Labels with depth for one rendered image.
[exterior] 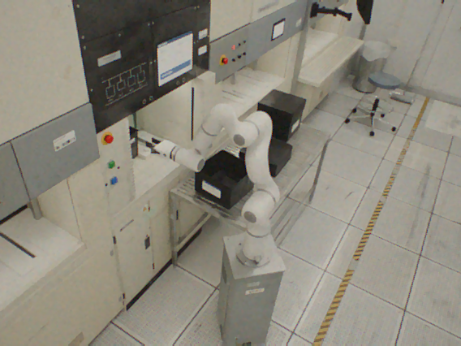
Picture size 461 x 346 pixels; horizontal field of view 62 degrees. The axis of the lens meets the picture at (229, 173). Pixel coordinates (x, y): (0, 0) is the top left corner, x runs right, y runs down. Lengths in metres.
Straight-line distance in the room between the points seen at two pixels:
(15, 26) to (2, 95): 0.22
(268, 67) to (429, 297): 2.32
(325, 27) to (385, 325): 3.41
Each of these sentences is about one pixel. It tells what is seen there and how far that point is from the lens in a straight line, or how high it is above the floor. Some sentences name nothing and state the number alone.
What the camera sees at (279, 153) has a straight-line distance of 2.65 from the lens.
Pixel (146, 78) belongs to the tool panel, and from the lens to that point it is 1.93.
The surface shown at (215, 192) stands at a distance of 2.29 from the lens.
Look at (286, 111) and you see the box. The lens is 2.83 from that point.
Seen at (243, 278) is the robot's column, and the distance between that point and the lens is 2.03.
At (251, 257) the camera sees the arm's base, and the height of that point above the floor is 0.79.
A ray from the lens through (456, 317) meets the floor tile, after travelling 3.30.
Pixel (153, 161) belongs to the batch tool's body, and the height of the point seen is 0.87.
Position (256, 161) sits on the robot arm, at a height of 1.38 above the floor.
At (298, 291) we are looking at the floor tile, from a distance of 2.95.
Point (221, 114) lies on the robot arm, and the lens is 1.65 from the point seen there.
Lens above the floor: 2.36
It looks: 39 degrees down
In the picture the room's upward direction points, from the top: 5 degrees clockwise
